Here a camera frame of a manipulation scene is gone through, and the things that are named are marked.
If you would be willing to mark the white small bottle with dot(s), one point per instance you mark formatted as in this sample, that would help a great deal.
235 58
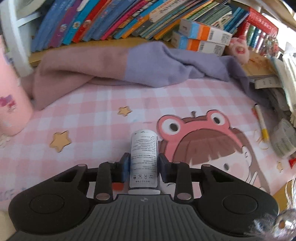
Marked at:
144 174

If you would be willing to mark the pink pig plush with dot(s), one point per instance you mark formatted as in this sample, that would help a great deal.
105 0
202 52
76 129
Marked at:
238 48

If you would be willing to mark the red boxed book set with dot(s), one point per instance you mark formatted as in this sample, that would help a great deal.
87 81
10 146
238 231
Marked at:
255 28

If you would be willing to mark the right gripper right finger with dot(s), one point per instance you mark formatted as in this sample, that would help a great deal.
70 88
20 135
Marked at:
178 173

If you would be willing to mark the pink checkered tablecloth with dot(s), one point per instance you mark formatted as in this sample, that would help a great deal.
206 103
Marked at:
198 121

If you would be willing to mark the pink purple scarf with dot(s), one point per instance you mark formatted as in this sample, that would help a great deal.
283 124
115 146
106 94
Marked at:
150 64

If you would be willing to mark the stack of books and papers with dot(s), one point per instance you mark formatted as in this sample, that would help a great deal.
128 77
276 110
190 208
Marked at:
275 76

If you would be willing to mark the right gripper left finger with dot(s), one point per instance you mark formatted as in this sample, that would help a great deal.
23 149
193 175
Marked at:
109 173

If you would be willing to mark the lower orange blue box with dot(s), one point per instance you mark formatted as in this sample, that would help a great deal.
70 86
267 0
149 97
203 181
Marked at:
180 41

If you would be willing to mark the row of colourful books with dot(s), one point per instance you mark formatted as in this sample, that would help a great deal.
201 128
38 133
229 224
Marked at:
68 22

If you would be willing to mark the orange blue white box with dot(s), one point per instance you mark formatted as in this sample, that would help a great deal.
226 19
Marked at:
198 31

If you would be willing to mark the pink cylindrical container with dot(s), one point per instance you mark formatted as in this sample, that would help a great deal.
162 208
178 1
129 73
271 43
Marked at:
16 108

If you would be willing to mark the yellow white pen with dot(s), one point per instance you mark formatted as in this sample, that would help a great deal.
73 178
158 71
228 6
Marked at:
264 131

